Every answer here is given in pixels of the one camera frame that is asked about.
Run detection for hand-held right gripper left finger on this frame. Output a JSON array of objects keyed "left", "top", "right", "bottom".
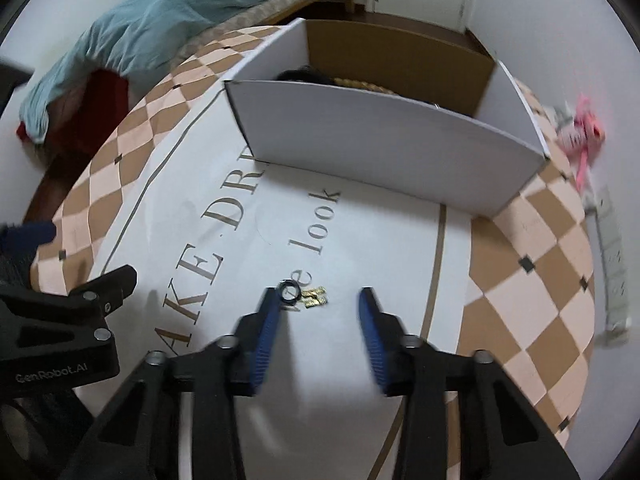
[{"left": 57, "top": 287, "right": 283, "bottom": 480}]

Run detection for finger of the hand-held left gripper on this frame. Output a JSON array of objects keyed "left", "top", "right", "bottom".
[
  {"left": 70, "top": 265, "right": 138, "bottom": 317},
  {"left": 0, "top": 221, "right": 57, "bottom": 262}
]

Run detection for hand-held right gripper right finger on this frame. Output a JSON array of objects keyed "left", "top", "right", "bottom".
[{"left": 356, "top": 287, "right": 583, "bottom": 480}]

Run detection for gold hair clips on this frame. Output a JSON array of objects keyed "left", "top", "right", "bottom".
[{"left": 301, "top": 287, "right": 329, "bottom": 309}]

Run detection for cardboard box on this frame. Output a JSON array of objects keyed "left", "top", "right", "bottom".
[{"left": 223, "top": 17, "right": 552, "bottom": 220}]

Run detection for wooden bead bracelet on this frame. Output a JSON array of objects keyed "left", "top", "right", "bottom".
[{"left": 334, "top": 76, "right": 401, "bottom": 97}]

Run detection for black band bracelet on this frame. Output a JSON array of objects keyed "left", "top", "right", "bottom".
[{"left": 275, "top": 66, "right": 342, "bottom": 87}]

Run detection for checkered printed tablecloth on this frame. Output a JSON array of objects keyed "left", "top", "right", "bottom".
[{"left": 30, "top": 25, "right": 596, "bottom": 480}]

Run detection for red bed sheet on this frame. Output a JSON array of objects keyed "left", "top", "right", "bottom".
[{"left": 15, "top": 70, "right": 132, "bottom": 154}]

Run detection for white power strip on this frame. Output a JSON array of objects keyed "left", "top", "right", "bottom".
[{"left": 585, "top": 187, "right": 632, "bottom": 347}]

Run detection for blue duvet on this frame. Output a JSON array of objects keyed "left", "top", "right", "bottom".
[{"left": 20, "top": 0, "right": 361, "bottom": 143}]

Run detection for pink plush toy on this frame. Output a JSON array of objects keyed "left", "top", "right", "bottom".
[{"left": 557, "top": 92, "right": 607, "bottom": 191}]

